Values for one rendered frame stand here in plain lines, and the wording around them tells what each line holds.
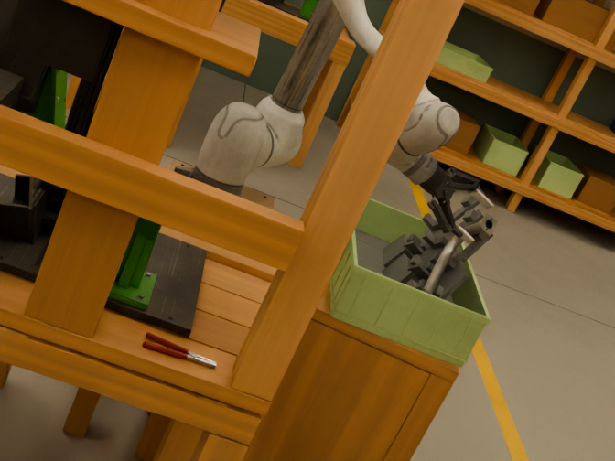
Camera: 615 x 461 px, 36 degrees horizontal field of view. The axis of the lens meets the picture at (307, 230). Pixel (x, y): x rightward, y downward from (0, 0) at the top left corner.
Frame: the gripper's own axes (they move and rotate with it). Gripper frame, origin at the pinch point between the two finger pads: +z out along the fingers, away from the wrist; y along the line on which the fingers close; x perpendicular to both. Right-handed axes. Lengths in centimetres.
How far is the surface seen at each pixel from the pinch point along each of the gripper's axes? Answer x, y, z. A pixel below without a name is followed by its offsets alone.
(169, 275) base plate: 4, -69, -61
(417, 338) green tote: 15.2, -32.5, 8.9
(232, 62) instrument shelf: -63, -56, -87
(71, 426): 100, -92, -39
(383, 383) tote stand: 25, -45, 12
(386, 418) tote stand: 30, -51, 20
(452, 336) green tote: 9.9, -27.4, 15.2
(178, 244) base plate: 17, -56, -61
